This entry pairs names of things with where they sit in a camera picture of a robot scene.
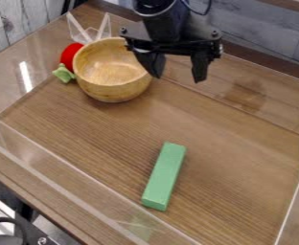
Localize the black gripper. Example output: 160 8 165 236
120 19 223 83

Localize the green rectangular stick block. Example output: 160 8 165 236
140 142 186 212

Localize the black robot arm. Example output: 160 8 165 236
120 0 223 83

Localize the brown wooden bowl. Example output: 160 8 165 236
73 37 152 103

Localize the red plush tomato toy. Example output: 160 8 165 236
51 42 82 83

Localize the clear acrylic table barrier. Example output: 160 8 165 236
0 108 299 245

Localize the clear acrylic corner bracket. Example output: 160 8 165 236
66 12 110 44

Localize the black table clamp mount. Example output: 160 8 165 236
14 203 57 245

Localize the black cable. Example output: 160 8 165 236
0 217 29 245

